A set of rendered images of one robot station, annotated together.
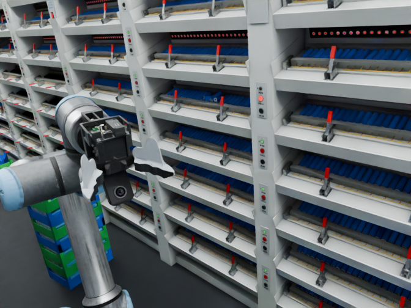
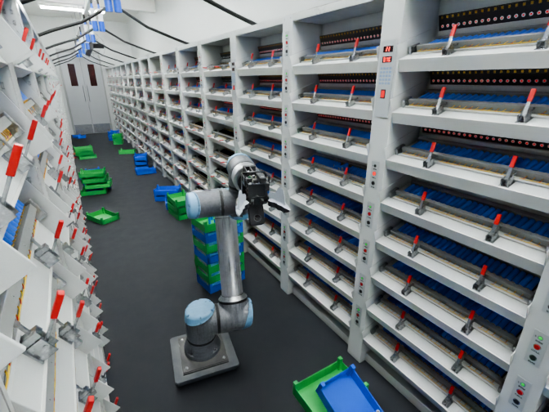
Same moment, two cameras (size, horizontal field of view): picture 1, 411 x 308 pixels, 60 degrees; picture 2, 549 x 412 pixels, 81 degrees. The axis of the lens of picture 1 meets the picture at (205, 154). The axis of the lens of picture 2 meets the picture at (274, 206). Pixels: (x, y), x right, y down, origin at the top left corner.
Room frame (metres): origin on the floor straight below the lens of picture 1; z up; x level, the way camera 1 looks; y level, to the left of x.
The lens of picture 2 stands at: (-0.26, -0.08, 1.42)
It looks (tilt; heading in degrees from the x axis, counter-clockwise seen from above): 21 degrees down; 13
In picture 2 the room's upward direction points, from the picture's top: straight up
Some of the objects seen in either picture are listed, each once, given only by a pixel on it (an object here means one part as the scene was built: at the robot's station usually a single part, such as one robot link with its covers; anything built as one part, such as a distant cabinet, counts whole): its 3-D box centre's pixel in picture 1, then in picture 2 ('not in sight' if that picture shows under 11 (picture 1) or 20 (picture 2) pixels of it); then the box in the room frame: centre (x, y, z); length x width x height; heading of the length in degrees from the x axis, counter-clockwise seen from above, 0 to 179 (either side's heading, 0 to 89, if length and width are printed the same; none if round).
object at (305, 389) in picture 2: not in sight; (330, 389); (0.90, -0.09, 0.04); 0.30 x 0.20 x 0.08; 134
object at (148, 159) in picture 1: (153, 155); (279, 198); (0.54, 0.08, 1.13); 0.09 x 0.03 x 0.06; 60
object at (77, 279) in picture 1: (81, 261); (220, 275); (1.69, 0.78, 0.04); 0.30 x 0.20 x 0.08; 143
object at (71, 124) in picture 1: (93, 131); (247, 177); (0.67, 0.21, 1.14); 0.10 x 0.05 x 0.09; 119
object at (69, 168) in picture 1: (85, 166); (238, 200); (0.75, 0.28, 1.03); 0.12 x 0.09 x 0.12; 119
